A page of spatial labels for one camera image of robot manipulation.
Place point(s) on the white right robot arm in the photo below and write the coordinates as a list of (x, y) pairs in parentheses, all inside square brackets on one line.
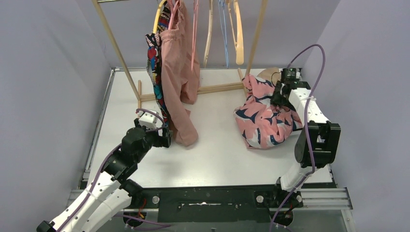
[(317, 143)]

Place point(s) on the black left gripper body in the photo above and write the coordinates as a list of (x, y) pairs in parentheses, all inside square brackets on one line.
[(165, 138)]

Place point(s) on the blue hanger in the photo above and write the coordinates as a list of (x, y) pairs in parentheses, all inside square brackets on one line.
[(222, 16)]

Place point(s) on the comic print shorts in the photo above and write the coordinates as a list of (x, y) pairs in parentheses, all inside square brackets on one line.
[(154, 61)]

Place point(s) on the beige shorts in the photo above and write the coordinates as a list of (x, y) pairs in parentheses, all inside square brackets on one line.
[(271, 74)]

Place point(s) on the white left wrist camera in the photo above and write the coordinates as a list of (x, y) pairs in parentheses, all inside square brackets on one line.
[(148, 119)]

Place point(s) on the yellow hanger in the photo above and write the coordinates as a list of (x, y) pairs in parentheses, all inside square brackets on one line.
[(157, 16)]

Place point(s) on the pink wire hanger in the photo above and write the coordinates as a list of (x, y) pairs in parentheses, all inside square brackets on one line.
[(194, 32)]

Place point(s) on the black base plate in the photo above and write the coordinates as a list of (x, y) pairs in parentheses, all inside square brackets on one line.
[(215, 204)]

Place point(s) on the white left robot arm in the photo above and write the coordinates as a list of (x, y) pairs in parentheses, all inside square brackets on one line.
[(112, 189)]

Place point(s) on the pink shark print shorts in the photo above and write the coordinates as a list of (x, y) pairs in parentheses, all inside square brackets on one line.
[(261, 124)]

